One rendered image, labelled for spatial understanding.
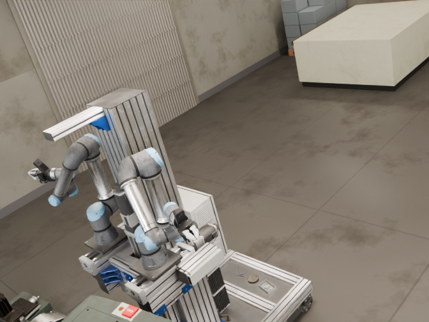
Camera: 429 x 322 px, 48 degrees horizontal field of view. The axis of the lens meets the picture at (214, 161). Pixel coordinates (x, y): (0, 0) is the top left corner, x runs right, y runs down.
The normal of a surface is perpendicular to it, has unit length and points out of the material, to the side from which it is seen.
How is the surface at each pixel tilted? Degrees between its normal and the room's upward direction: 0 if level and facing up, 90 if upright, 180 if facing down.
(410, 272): 0
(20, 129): 90
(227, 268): 0
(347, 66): 90
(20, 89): 90
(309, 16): 90
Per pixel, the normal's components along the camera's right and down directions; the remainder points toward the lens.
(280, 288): -0.24, -0.87
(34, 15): 0.70, 0.15
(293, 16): -0.66, 0.48
